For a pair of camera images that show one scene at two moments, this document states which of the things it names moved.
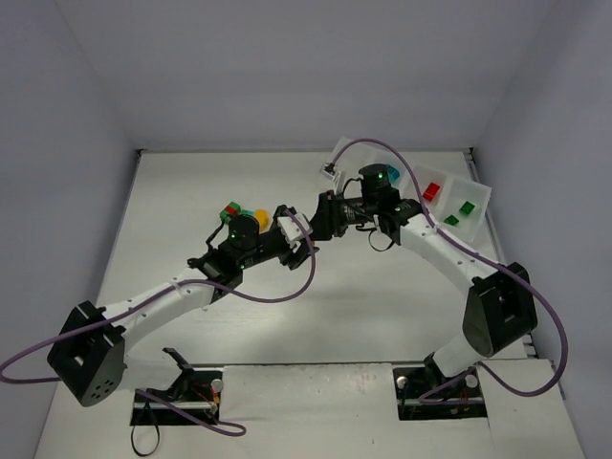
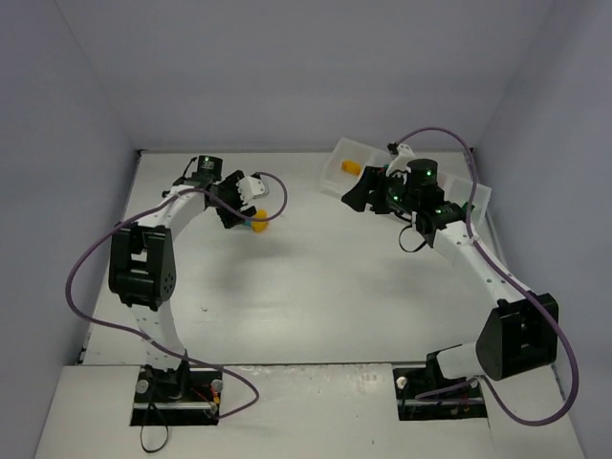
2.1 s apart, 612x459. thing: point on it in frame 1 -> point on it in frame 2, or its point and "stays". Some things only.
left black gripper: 285,239 -> 231,203
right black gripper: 328,216 -> 376,189
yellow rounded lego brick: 263,218 stays
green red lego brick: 467,207 stays
